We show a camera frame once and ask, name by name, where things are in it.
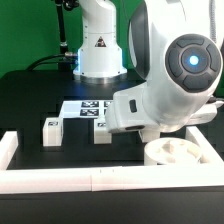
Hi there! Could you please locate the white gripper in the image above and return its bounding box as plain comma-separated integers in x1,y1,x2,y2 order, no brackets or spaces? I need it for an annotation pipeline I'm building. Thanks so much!
105,83,224,133

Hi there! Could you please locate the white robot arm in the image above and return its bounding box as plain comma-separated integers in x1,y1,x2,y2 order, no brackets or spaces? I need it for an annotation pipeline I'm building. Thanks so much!
105,0,224,133

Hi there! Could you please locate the white marker sheet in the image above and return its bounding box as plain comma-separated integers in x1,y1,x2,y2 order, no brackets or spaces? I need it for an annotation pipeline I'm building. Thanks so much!
59,100,111,118

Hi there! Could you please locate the white U-shaped fence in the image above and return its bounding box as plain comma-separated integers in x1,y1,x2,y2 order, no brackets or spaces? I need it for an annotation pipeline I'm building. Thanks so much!
0,127,224,194

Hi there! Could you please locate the black cable bundle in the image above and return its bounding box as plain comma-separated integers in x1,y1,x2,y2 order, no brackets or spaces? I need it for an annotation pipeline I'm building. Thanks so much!
25,51,79,72

